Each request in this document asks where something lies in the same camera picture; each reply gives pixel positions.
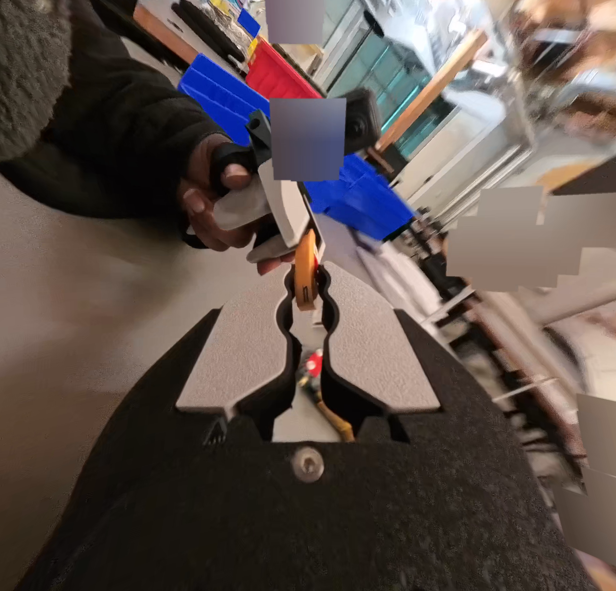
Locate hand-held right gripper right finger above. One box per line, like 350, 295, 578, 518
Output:
315, 261, 442, 416

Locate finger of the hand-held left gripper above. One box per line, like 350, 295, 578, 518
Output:
257, 165, 324, 253

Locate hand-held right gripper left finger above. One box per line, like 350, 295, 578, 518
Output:
175, 270, 296, 421

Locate orange curved lego piece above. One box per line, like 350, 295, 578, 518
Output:
294, 229, 322, 312

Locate person's left forearm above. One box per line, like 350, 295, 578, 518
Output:
0, 0, 232, 221

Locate yellow lego car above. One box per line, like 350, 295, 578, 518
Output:
295, 348, 356, 443

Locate person's left hand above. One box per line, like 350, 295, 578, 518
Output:
178, 134, 296, 276

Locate wooden beam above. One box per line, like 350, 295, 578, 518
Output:
375, 29, 488, 153

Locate red plastic bin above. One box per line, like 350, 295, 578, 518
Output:
245, 37, 323, 100

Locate blue plastic bin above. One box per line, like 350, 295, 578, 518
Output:
177, 54, 415, 241

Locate black foam roller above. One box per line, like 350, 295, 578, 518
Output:
171, 3, 227, 62
185, 0, 246, 59

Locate wooden workbench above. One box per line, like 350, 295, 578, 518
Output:
134, 0, 256, 74

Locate glass window wall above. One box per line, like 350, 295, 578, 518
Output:
327, 4, 463, 159

